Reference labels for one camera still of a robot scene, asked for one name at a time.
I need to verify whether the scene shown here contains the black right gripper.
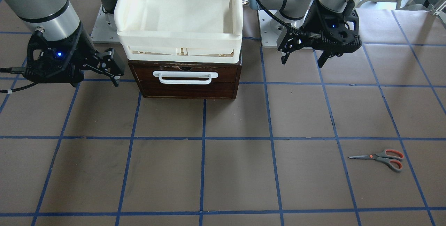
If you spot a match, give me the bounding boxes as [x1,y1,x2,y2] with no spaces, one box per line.
[73,24,125,87]

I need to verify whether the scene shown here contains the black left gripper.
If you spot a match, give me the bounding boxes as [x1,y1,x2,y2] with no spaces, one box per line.
[277,0,349,68]

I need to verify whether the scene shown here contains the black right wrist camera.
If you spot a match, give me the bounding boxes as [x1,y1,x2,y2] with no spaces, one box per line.
[23,30,84,87]

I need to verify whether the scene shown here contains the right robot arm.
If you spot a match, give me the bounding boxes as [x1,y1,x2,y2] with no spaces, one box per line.
[1,0,125,87]

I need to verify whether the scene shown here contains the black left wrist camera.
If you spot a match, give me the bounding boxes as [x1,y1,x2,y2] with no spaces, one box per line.
[304,7,362,54]

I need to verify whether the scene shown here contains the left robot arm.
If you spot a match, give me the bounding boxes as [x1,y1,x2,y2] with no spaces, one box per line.
[249,0,362,67]

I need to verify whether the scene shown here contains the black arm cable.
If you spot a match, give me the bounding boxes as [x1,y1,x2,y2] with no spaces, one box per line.
[0,67,39,95]
[243,0,321,39]

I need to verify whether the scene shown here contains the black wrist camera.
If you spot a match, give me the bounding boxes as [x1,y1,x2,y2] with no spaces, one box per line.
[23,30,84,87]
[304,7,362,54]

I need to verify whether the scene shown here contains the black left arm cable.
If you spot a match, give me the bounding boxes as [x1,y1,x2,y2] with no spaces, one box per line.
[243,0,321,39]

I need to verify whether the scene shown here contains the white plastic basket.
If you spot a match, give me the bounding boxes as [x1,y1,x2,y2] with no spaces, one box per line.
[114,0,243,64]

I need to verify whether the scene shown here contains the grey orange scissors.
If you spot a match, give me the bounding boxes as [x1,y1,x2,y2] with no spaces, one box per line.
[348,149,405,173]

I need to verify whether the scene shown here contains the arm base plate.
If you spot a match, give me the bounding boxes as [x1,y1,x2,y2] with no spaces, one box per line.
[91,5,120,44]
[258,10,308,48]

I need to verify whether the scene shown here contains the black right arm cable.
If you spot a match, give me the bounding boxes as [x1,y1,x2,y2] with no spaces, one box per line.
[0,67,39,95]

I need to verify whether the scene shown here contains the dark wooden drawer cabinet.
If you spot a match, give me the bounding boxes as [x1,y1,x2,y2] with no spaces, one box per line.
[128,60,242,99]

